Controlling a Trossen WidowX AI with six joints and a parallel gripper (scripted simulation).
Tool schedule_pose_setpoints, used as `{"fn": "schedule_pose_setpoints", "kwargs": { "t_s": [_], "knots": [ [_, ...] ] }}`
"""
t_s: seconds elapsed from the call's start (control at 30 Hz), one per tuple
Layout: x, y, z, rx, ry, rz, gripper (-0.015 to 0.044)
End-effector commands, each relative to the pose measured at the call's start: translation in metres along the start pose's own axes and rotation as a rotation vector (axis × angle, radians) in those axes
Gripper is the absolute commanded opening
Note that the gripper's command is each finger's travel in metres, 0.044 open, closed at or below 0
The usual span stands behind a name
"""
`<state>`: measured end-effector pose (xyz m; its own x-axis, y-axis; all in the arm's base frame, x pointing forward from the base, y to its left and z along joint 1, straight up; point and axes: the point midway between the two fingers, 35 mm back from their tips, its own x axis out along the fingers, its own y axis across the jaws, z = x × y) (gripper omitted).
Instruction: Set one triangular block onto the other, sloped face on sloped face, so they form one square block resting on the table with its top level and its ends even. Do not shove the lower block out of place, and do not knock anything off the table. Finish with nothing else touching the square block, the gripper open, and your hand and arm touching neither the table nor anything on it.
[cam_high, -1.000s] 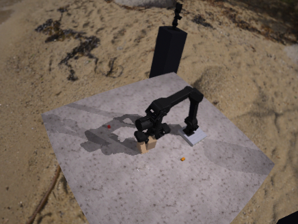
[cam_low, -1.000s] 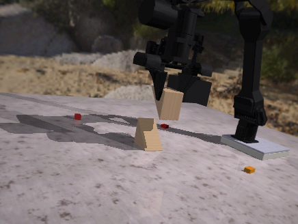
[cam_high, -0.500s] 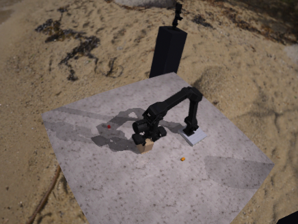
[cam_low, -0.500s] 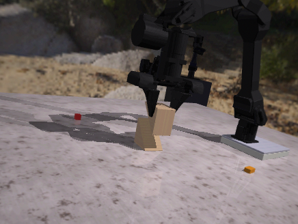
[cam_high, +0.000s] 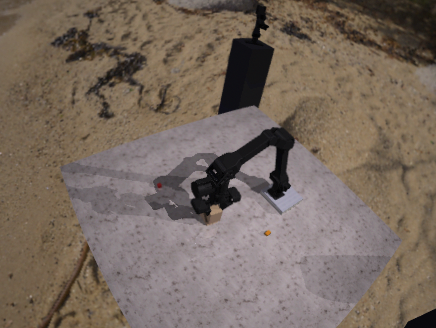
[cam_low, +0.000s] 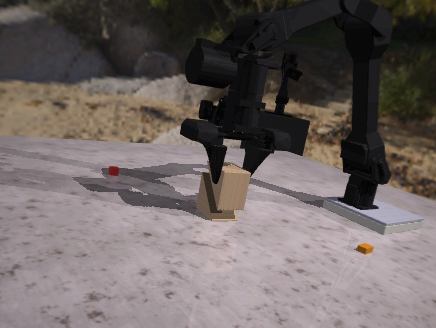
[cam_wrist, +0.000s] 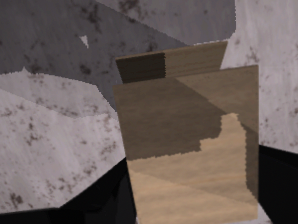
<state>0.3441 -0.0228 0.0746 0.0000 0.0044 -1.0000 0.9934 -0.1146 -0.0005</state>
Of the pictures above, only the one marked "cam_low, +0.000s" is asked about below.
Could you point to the small orange block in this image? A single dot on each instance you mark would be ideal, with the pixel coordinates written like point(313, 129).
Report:
point(365, 248)

